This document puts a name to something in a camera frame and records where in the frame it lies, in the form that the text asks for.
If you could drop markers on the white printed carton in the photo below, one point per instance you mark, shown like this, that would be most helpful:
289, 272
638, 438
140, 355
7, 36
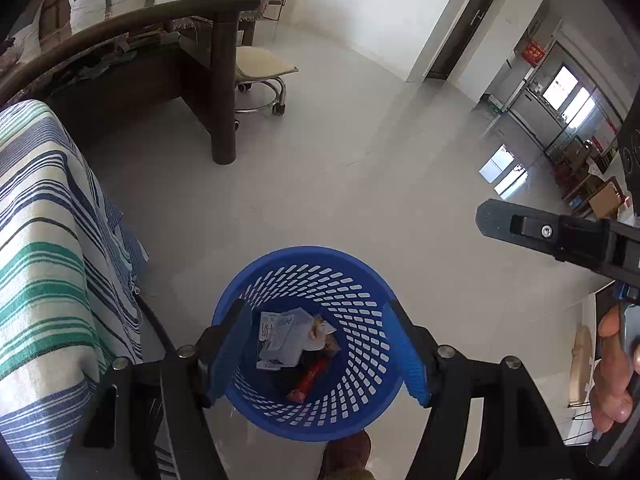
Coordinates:
282, 340

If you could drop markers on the cream cushioned rolling stool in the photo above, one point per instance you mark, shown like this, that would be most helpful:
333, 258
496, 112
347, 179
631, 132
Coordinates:
260, 62

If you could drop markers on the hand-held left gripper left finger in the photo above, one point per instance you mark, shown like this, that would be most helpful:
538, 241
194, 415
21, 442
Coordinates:
230, 355

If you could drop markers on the white orange snack wrapper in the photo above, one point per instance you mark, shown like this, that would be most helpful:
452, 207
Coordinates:
322, 335

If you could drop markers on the person's right hand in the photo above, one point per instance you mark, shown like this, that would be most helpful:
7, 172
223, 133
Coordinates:
610, 380

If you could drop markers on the brown shoe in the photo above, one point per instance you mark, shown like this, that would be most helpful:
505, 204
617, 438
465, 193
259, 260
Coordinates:
345, 452

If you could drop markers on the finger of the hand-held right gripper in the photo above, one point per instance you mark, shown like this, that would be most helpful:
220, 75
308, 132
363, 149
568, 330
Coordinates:
510, 222

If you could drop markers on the striped blanket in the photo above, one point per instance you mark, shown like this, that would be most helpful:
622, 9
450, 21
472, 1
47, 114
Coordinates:
45, 240

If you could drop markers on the blue plastic waste basket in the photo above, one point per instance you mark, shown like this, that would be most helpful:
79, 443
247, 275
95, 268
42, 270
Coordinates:
360, 310

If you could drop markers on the red wall sign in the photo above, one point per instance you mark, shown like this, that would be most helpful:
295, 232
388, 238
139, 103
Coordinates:
534, 51

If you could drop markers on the red snack packet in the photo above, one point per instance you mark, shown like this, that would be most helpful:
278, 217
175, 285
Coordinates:
310, 377

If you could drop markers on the cardboard box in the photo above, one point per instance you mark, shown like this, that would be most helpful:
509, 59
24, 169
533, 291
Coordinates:
607, 200

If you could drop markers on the dark wooden desk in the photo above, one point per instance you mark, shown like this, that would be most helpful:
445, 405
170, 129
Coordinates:
222, 85

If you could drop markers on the grey crumpled cloth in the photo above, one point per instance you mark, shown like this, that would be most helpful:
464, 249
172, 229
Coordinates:
105, 57

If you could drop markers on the dark door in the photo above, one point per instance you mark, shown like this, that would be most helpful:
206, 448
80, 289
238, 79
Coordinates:
465, 25

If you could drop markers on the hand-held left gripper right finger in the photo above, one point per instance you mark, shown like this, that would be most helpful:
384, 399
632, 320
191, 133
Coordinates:
407, 355

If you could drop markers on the bright window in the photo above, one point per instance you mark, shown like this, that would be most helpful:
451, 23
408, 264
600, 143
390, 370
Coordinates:
559, 85

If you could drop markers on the beige board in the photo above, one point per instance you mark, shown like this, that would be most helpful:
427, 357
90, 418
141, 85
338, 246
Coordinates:
581, 365

